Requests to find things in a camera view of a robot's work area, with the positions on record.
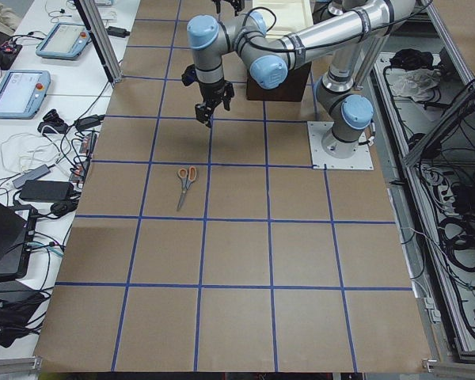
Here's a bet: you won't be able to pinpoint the large black power brick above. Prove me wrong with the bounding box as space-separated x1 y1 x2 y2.
19 180 74 202

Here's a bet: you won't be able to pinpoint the white plastic tray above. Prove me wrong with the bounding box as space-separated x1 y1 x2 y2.
252 0 313 40

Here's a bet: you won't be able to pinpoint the black laptop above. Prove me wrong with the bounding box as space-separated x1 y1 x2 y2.
0 203 36 282

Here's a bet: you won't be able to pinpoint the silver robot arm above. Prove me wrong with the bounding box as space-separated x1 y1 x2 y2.
212 0 245 14
182 1 416 127

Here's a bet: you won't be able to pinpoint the far teach pendant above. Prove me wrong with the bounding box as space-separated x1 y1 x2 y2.
36 22 90 60

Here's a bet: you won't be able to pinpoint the teach pendant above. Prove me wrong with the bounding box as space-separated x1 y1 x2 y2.
36 22 90 60
0 70 51 120

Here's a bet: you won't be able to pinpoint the aluminium frame post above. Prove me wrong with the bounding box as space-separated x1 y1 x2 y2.
74 0 123 86

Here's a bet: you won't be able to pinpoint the black power adapter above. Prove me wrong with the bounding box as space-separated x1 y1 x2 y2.
106 26 130 38

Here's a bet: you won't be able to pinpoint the white crumpled cloth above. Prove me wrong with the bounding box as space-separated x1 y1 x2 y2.
391 68 442 102

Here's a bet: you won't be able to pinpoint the near teach pendant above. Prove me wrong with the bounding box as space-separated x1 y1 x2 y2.
0 70 51 120

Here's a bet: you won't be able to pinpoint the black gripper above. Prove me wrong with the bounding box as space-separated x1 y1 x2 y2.
195 79 234 128

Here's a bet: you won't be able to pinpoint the dark wooden drawer cabinet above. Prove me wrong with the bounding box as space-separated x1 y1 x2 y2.
245 63 313 102

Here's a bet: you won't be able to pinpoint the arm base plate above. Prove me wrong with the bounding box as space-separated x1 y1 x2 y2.
307 121 374 171

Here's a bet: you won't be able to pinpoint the grey orange scissors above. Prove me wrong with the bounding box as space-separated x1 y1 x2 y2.
177 166 197 211

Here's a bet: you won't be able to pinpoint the grey usb hub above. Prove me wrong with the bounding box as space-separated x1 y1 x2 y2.
13 164 51 189

